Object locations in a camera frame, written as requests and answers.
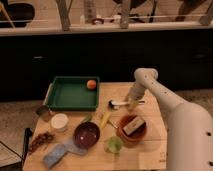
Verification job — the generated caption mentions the small metal cup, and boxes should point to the small metal cup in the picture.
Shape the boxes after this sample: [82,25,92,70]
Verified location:
[36,105,51,122]

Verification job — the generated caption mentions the brown dried chili bunch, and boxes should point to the brown dried chili bunch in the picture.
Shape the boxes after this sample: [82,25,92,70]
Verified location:
[28,132,54,154]

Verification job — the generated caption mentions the white dish brush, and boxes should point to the white dish brush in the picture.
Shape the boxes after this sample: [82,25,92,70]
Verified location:
[108,99,146,110]

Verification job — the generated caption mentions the green plastic tray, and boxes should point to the green plastic tray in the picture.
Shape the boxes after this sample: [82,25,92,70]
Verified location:
[45,76,99,111]

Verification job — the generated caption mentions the dark maroon bowl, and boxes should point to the dark maroon bowl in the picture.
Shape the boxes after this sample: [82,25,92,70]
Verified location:
[73,122,100,149]

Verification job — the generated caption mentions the orange ball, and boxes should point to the orange ball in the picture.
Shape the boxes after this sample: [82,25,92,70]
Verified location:
[87,80,97,90]

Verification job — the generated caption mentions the wooden block eraser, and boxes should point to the wooden block eraser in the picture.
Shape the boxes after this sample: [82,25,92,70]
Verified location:
[123,116,145,135]

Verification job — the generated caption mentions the green plastic cup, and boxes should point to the green plastic cup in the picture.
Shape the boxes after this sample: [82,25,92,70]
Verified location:
[105,136,123,154]

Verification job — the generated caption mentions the green vegetable toy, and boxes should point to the green vegetable toy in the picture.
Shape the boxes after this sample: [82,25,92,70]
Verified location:
[82,115,92,123]

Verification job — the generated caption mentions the white round container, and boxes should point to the white round container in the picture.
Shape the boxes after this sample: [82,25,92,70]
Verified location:
[51,113,69,132]

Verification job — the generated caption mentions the terracotta orange bowl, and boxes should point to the terracotta orange bowl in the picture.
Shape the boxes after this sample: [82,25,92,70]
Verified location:
[116,115,147,143]

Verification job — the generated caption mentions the yellow banana toy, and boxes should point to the yellow banana toy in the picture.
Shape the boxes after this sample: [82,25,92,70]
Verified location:
[99,112,111,129]

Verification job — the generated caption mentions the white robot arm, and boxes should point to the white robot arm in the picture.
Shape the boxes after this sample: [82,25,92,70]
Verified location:
[126,68,213,171]

